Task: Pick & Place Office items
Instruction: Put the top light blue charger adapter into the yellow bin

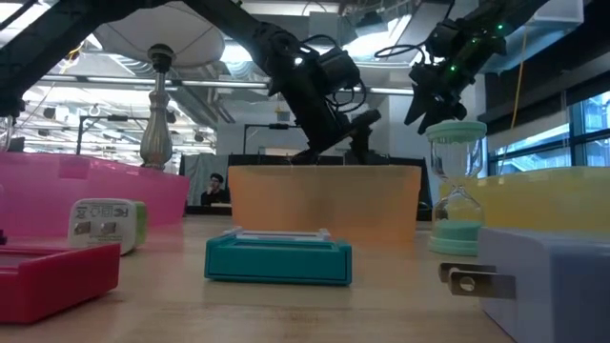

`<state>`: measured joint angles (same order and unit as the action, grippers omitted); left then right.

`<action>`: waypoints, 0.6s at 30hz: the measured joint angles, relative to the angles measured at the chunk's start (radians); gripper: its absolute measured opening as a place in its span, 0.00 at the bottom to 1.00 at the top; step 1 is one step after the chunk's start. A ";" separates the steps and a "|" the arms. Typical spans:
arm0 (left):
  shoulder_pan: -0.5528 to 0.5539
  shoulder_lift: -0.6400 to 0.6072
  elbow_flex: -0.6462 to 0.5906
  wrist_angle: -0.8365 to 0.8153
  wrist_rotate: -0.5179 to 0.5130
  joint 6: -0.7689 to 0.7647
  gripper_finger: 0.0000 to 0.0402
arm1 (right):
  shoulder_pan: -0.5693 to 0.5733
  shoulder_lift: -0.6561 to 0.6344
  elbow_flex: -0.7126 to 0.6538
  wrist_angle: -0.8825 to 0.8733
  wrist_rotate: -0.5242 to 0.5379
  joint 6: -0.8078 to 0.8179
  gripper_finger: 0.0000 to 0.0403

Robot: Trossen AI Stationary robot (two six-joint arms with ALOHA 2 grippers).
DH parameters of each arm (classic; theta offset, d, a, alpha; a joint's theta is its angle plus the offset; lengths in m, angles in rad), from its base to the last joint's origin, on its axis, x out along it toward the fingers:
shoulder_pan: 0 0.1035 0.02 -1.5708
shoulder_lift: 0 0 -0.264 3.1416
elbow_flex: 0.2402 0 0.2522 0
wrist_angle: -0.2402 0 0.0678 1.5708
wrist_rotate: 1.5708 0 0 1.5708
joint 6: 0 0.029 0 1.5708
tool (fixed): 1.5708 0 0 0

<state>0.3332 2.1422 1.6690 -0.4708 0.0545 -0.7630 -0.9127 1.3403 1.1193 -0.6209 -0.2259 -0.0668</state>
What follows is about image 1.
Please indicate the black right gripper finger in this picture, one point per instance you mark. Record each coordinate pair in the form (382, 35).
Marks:
(443, 114)
(419, 109)

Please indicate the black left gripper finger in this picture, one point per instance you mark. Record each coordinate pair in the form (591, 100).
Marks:
(364, 138)
(312, 155)

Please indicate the white digital clock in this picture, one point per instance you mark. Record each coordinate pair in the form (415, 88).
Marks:
(276, 234)

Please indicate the teal digital clock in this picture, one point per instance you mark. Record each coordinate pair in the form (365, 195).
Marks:
(276, 264)

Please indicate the teal hourglass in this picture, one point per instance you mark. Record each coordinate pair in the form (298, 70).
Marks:
(456, 236)

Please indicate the large lavender wall charger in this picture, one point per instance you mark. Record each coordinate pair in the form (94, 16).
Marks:
(548, 286)

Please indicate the white green wall charger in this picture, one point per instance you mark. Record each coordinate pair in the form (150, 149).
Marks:
(102, 224)

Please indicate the red digital clock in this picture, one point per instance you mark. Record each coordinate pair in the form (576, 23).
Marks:
(52, 286)

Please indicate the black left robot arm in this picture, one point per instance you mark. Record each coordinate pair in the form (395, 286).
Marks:
(47, 47)

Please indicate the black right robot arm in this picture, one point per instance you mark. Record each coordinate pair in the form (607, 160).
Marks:
(514, 14)

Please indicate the orange translucent plastic bin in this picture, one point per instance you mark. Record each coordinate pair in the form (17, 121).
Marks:
(324, 205)

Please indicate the person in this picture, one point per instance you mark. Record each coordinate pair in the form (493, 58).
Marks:
(214, 195)

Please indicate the long ceiling light bar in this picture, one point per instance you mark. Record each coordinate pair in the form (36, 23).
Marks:
(214, 84)

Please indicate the grey hanging cloth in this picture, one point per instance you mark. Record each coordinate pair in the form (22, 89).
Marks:
(193, 181)

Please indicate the yellow translucent plastic bin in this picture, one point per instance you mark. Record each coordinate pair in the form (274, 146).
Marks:
(548, 200)

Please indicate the black-framed window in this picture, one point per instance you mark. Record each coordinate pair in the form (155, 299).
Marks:
(591, 114)

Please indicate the silver metal lamp base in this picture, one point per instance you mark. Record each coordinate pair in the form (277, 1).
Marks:
(156, 138)

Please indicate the pink translucent plastic bin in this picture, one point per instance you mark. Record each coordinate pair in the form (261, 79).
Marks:
(38, 195)

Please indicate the black rig frame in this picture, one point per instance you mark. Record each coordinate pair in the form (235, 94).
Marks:
(116, 117)
(271, 126)

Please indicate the grey ceiling air duct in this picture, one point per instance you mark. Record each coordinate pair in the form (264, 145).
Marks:
(557, 28)

